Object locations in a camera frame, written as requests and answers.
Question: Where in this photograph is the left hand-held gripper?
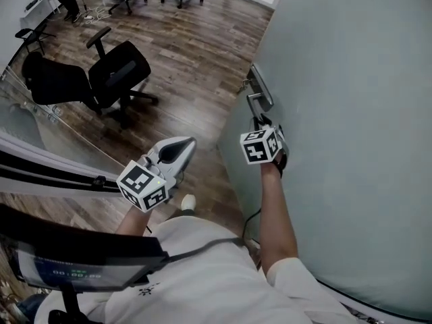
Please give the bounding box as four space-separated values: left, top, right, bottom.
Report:
116 136 197 213

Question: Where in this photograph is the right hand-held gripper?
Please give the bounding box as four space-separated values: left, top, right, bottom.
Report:
240 115 290 179

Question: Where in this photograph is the steel door handle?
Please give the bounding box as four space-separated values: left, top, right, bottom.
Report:
245 63 275 125

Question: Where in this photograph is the frosted glass door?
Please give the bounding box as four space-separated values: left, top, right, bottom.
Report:
217 0 432 321

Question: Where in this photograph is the person's left forearm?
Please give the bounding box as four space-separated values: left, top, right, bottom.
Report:
114 207 153 238

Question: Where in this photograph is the person's right forearm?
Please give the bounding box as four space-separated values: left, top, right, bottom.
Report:
259 162 300 277

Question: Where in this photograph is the person's white shoe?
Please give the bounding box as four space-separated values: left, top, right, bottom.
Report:
180 194 197 213

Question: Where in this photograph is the black head-mounted screen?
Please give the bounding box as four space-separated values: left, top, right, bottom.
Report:
0 203 170 294

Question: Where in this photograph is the person's white shirt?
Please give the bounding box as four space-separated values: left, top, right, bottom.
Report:
33 214 359 324

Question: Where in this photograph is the white desk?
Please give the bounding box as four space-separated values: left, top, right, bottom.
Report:
19 0 62 25

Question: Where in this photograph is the black screen cable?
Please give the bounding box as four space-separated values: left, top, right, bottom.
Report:
166 237 246 263

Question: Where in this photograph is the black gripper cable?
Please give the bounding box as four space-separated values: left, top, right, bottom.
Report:
242 207 263 241

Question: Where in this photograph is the white power strip with cables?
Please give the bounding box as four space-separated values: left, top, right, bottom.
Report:
78 6 113 26

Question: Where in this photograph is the black headset mount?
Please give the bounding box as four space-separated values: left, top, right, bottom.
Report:
47 284 89 324

